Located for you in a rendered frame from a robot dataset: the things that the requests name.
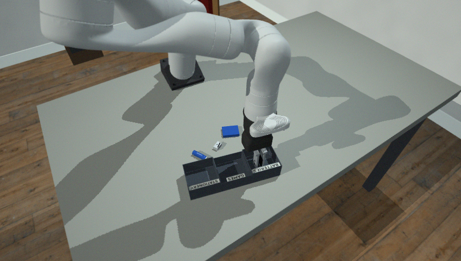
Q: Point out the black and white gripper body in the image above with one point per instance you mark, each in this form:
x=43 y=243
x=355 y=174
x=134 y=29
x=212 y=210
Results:
x=259 y=124

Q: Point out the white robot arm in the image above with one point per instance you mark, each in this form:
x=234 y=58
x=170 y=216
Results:
x=172 y=26

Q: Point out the blue aa battery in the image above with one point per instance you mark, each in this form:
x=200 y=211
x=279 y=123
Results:
x=199 y=155

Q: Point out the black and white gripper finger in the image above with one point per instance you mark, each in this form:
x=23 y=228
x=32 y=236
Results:
x=263 y=152
x=256 y=158

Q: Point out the black three-compartment bin rack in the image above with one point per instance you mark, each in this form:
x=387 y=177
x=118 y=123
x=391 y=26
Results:
x=212 y=175

